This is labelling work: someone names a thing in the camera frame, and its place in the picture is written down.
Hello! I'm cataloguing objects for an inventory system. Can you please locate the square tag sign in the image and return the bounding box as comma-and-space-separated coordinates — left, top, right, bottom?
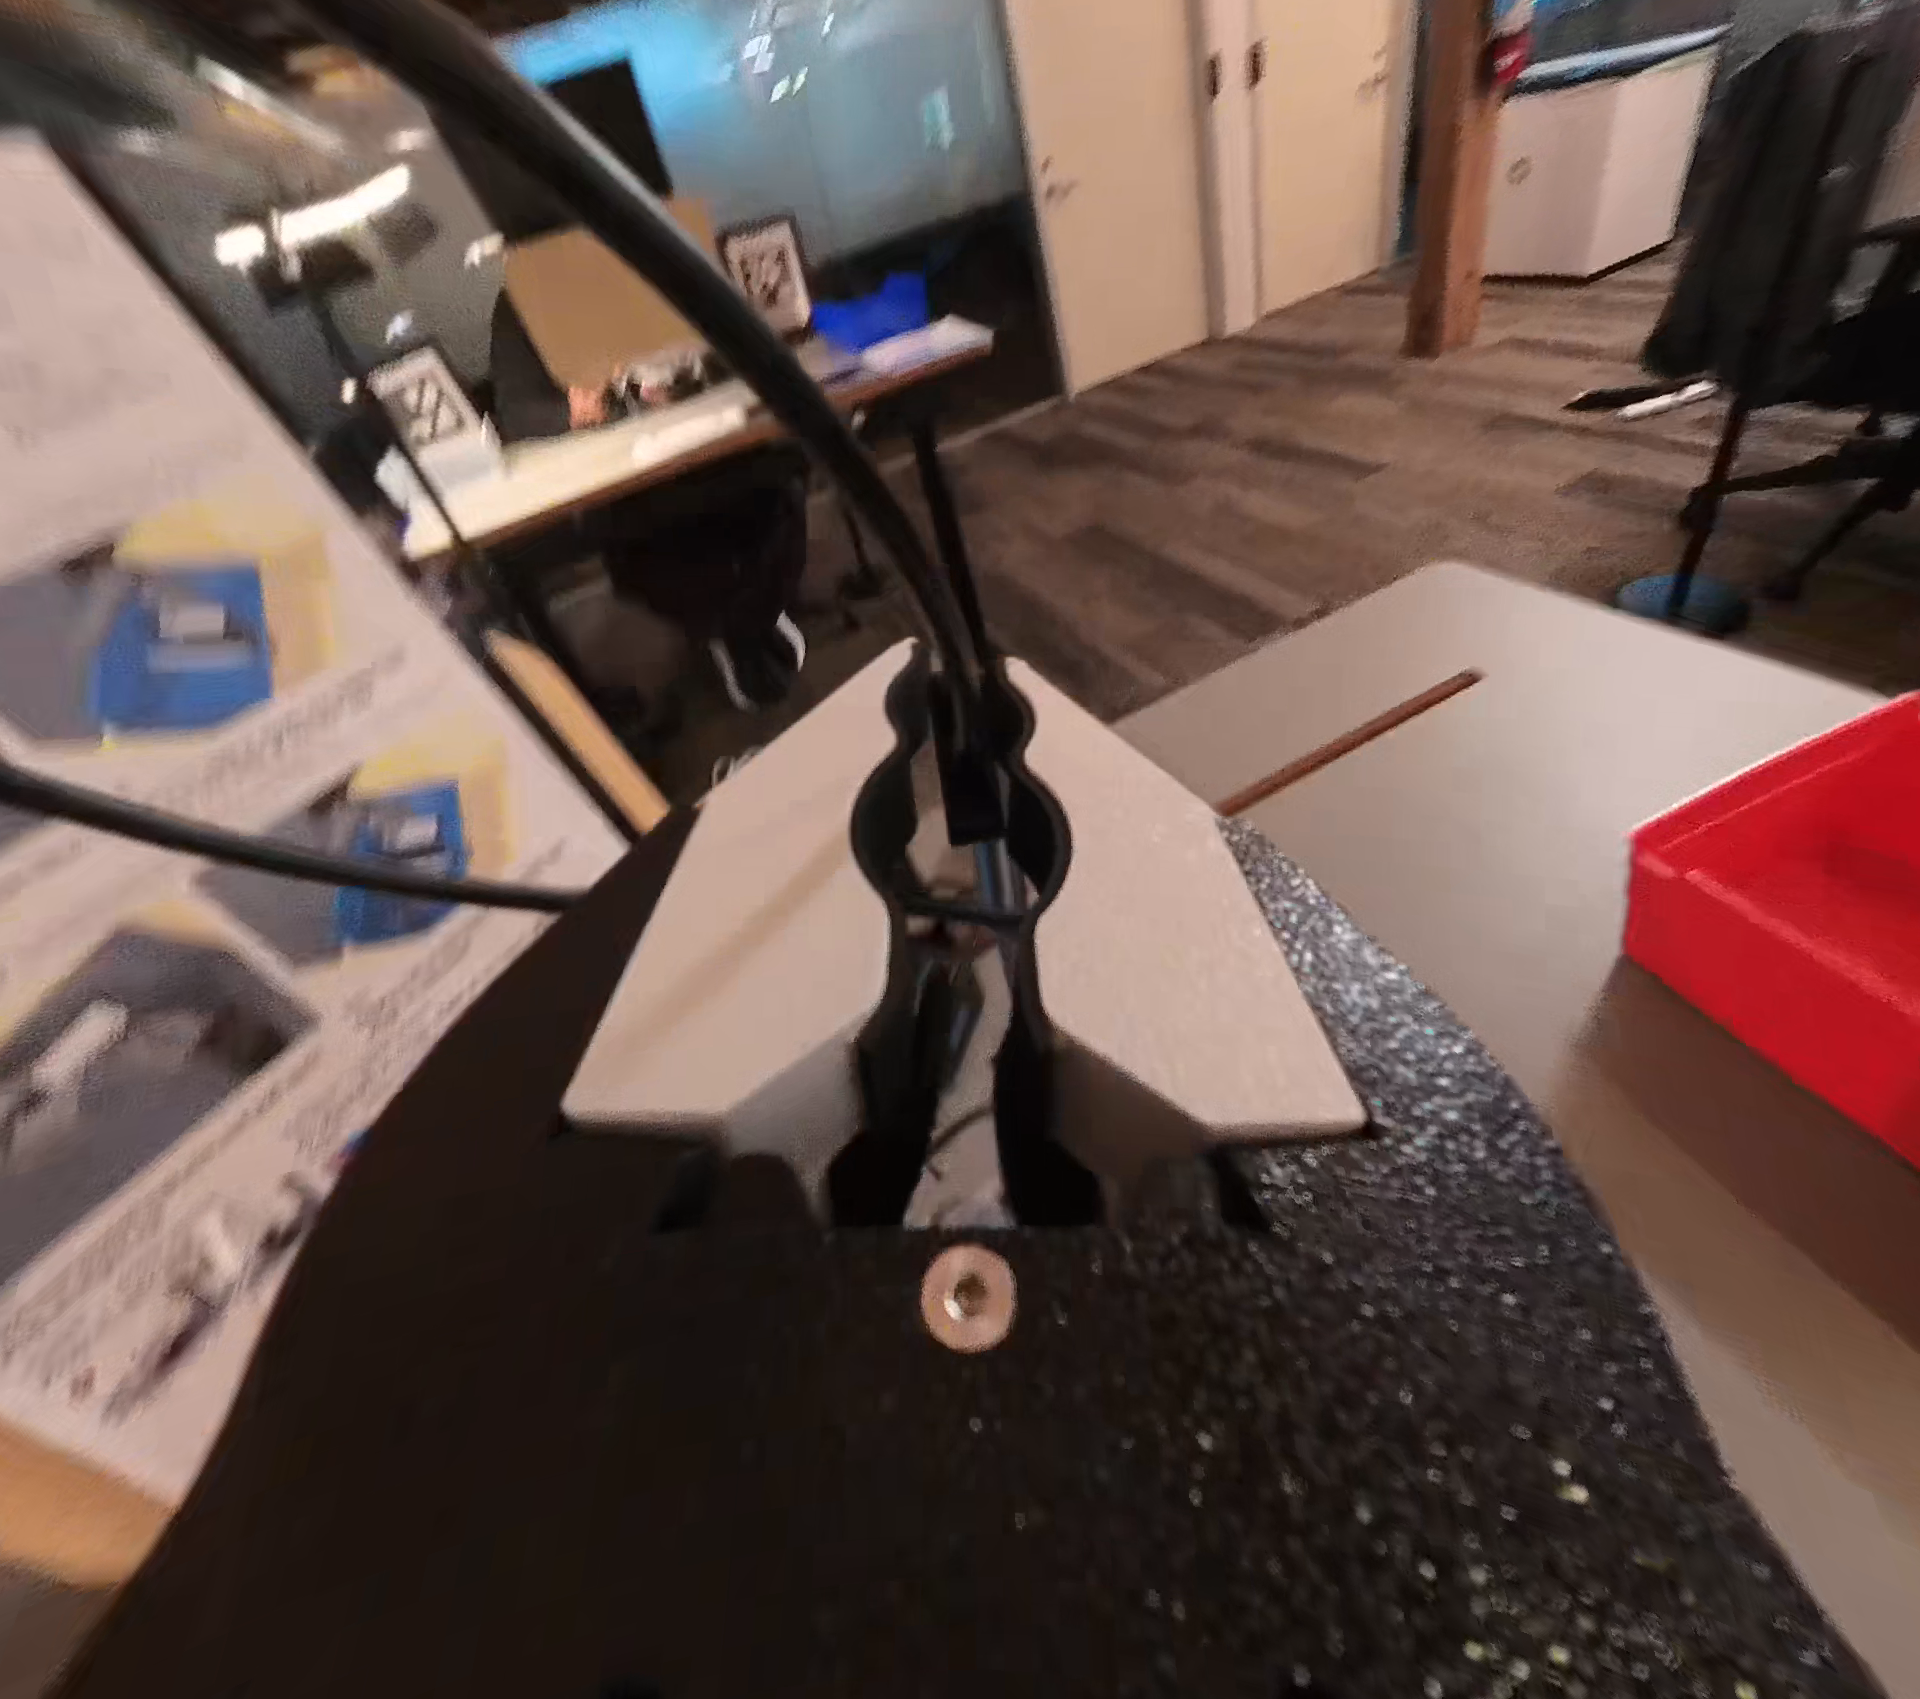
717, 210, 822, 343
364, 343, 490, 473

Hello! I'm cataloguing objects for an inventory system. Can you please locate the black monitor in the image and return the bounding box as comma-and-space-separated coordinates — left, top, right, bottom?
542, 60, 675, 232

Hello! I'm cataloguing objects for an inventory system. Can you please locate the instruction sheet board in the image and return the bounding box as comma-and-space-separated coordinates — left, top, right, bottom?
0, 133, 636, 1502

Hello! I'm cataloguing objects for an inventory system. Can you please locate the background office desk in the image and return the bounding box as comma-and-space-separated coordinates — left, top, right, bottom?
397, 320, 998, 709

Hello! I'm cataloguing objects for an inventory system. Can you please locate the black office chair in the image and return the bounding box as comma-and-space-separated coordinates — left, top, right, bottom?
1681, 232, 1920, 604

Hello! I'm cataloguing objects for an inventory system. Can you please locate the wooden post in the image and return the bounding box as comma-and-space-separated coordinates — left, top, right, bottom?
1401, 0, 1546, 358

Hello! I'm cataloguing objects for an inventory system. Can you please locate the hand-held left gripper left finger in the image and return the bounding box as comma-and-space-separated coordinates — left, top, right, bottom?
561, 636, 939, 1229

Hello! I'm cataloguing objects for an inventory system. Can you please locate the blue bin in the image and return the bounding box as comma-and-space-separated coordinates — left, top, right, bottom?
808, 276, 934, 349

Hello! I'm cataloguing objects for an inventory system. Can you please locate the thin black cable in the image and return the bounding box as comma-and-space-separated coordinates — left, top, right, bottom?
0, 760, 579, 914

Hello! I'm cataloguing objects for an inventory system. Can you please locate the cardboard box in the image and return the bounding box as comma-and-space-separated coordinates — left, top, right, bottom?
505, 195, 717, 398

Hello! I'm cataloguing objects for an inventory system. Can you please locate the white tall cabinet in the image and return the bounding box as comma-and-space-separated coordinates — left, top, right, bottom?
967, 0, 1428, 398

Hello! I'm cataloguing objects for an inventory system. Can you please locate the red fire extinguisher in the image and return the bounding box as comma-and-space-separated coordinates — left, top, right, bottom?
1479, 0, 1557, 91

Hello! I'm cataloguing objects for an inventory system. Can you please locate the dark jacket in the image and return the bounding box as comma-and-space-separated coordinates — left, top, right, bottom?
1644, 11, 1920, 412

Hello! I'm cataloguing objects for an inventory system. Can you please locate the white low cabinet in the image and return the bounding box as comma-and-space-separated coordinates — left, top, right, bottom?
1479, 33, 1722, 286

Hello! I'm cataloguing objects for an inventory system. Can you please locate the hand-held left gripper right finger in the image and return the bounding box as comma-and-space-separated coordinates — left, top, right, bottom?
988, 656, 1365, 1229

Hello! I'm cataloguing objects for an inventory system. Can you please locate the black usb cable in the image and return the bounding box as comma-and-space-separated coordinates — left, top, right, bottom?
0, 0, 1055, 923

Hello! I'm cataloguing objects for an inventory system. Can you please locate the red plastic bin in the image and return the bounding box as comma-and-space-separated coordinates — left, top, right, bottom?
1632, 687, 1920, 1167

